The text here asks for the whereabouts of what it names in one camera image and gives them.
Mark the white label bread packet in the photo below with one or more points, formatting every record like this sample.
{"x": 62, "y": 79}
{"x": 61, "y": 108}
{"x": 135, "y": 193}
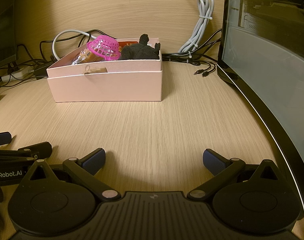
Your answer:
{"x": 80, "y": 57}

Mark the white power adapter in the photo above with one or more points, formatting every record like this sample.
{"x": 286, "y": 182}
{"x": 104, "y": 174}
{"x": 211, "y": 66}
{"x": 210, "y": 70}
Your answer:
{"x": 15, "y": 74}

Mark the black monitor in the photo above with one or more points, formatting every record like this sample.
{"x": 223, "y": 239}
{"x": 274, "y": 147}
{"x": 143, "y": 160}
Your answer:
{"x": 3, "y": 22}

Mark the black power adapter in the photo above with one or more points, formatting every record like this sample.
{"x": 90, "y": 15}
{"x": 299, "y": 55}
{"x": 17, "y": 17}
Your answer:
{"x": 42, "y": 70}

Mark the black plush toy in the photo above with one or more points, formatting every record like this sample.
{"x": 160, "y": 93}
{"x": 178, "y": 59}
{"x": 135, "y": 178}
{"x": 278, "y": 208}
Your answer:
{"x": 139, "y": 52}

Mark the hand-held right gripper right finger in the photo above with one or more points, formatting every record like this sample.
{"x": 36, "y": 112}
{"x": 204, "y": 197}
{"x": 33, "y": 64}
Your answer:
{"x": 213, "y": 162}

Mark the pink cardboard box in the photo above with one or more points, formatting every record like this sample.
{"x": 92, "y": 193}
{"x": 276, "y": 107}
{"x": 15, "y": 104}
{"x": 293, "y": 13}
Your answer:
{"x": 104, "y": 87}

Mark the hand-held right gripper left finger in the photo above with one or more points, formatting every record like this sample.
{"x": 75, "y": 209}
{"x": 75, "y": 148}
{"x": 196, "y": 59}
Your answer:
{"x": 94, "y": 162}

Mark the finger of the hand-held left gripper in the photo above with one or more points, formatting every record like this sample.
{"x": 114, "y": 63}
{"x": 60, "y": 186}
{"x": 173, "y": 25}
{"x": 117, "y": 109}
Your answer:
{"x": 42, "y": 148}
{"x": 1, "y": 138}

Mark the pink plastic mesh basket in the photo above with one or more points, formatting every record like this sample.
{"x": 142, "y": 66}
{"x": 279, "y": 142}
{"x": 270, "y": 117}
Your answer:
{"x": 103, "y": 46}

